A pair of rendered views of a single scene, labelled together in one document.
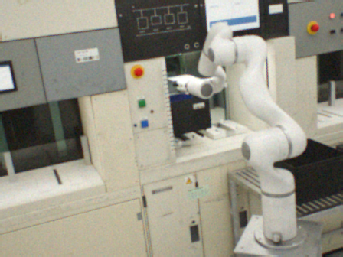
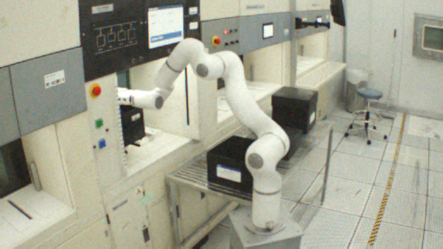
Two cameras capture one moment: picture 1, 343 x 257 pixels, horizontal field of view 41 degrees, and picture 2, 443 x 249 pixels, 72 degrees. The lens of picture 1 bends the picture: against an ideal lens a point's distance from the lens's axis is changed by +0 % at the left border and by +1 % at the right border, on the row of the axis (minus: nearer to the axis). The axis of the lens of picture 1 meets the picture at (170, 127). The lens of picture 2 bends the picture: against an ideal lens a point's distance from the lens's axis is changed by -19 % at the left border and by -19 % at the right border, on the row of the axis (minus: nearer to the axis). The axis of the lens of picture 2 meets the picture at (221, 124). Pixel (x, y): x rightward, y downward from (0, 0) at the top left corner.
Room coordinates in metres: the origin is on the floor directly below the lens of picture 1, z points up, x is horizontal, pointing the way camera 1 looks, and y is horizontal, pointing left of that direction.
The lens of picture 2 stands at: (0.59, 0.63, 1.74)
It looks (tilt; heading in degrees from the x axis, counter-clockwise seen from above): 21 degrees down; 321
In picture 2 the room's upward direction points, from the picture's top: 1 degrees counter-clockwise
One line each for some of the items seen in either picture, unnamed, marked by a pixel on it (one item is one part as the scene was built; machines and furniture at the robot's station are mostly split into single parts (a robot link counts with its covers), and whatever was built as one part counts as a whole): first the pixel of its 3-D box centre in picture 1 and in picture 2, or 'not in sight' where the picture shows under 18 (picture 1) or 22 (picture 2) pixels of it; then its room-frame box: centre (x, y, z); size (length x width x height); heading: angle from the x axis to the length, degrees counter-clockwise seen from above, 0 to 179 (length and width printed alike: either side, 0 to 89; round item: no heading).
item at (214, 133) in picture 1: (222, 128); (139, 134); (2.54, -0.30, 0.89); 0.22 x 0.21 x 0.04; 19
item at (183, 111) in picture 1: (183, 106); (117, 119); (2.34, -0.08, 1.10); 0.24 x 0.20 x 0.32; 109
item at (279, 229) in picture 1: (279, 213); (266, 206); (1.51, -0.36, 0.85); 0.19 x 0.19 x 0.18
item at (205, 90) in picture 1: (201, 88); (150, 100); (2.10, -0.17, 1.23); 0.13 x 0.09 x 0.08; 19
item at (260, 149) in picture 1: (268, 161); (265, 166); (1.50, -0.33, 1.07); 0.19 x 0.12 x 0.24; 108
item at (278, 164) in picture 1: (303, 169); (241, 162); (1.90, -0.58, 0.85); 0.28 x 0.28 x 0.17; 18
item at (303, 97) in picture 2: not in sight; (295, 109); (2.22, -1.39, 0.89); 0.29 x 0.29 x 0.25; 23
